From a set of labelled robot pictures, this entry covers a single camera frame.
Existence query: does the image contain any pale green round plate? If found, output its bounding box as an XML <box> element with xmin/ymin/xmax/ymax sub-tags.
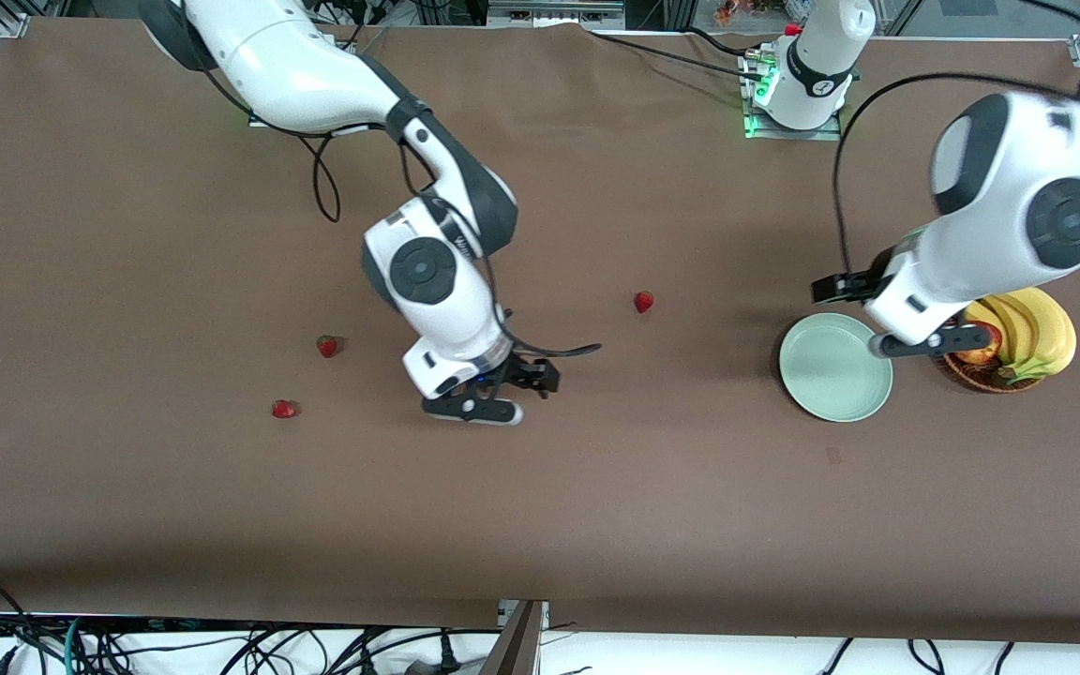
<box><xmin>778</xmin><ymin>312</ymin><xmax>894</xmax><ymax>424</ymax></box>

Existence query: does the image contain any brown table cover mat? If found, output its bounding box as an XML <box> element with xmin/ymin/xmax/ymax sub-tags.
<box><xmin>0</xmin><ymin>17</ymin><xmax>1080</xmax><ymax>648</ymax></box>

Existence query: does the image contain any red apple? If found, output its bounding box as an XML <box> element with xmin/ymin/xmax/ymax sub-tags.
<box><xmin>952</xmin><ymin>323</ymin><xmax>1005</xmax><ymax>367</ymax></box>

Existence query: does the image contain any brown wicker basket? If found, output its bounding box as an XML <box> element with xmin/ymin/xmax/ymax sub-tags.
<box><xmin>932</xmin><ymin>349</ymin><xmax>1057</xmax><ymax>395</ymax></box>

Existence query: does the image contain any yellow banana bunch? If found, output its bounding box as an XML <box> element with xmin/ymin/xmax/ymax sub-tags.
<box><xmin>962</xmin><ymin>287</ymin><xmax>1078</xmax><ymax>386</ymax></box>

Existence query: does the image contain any colourful toy pile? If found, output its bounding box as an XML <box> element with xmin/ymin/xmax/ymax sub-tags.
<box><xmin>713</xmin><ymin>0</ymin><xmax>818</xmax><ymax>24</ymax></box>

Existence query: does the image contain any silver power strip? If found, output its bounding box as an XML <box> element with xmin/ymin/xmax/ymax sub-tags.
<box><xmin>487</xmin><ymin>0</ymin><xmax>627</xmax><ymax>29</ymax></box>

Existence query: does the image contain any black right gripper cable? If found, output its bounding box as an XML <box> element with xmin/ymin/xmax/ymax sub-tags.
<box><xmin>311</xmin><ymin>131</ymin><xmax>603</xmax><ymax>360</ymax></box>

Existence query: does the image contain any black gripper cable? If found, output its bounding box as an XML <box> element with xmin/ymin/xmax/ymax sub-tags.
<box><xmin>832</xmin><ymin>72</ymin><xmax>1080</xmax><ymax>275</ymax></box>
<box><xmin>311</xmin><ymin>131</ymin><xmax>603</xmax><ymax>360</ymax></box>

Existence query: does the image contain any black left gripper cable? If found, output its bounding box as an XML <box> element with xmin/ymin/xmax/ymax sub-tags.
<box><xmin>832</xmin><ymin>72</ymin><xmax>1080</xmax><ymax>275</ymax></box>

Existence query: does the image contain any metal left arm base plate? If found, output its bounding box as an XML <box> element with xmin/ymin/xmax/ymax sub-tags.
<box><xmin>742</xmin><ymin>52</ymin><xmax>844</xmax><ymax>142</ymax></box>

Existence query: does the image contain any grey frame beam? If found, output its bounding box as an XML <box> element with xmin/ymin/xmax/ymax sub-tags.
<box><xmin>482</xmin><ymin>602</ymin><xmax>543</xmax><ymax>675</ymax></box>

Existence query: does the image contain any short black base cable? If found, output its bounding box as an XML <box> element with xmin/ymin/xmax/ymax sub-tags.
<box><xmin>685</xmin><ymin>26</ymin><xmax>757</xmax><ymax>59</ymax></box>

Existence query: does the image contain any long black base cable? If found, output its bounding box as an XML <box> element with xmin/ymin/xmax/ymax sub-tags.
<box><xmin>582</xmin><ymin>28</ymin><xmax>771</xmax><ymax>85</ymax></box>

